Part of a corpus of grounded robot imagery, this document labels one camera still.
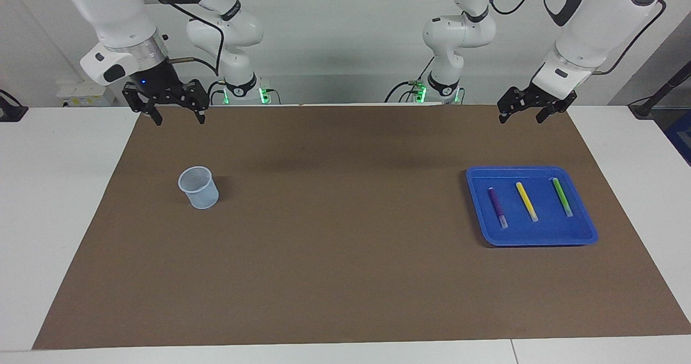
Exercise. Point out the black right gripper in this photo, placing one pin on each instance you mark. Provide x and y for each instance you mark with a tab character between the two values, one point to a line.
156	80

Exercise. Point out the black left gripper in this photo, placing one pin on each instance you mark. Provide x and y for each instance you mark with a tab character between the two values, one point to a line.
548	95

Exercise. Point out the yellow pen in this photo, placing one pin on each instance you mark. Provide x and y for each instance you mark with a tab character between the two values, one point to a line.
524	197

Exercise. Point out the green pen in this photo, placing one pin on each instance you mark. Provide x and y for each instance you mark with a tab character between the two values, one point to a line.
561	196

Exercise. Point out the purple pen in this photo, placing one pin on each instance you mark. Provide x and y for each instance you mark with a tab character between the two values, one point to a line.
496	204

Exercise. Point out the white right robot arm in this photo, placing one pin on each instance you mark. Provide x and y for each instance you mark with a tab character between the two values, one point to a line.
119	13

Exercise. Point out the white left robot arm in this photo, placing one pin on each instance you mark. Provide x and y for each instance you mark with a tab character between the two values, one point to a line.
594	24

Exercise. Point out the white power strip box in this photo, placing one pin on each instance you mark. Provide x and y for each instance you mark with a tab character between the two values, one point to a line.
86	91

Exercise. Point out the translucent plastic cup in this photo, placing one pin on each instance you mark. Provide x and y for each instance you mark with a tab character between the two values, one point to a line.
202	196

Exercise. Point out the blue plastic tray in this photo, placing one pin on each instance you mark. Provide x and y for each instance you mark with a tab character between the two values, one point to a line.
540	229

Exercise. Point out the blue floor object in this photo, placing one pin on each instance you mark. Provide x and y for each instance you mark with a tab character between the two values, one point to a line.
681	134

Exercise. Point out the black table clamp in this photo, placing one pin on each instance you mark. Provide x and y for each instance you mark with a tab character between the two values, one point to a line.
11	113

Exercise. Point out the brown table mat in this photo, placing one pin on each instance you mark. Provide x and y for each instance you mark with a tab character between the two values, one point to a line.
345	245

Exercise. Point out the black camera stand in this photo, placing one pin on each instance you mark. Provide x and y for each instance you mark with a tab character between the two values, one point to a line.
642	109

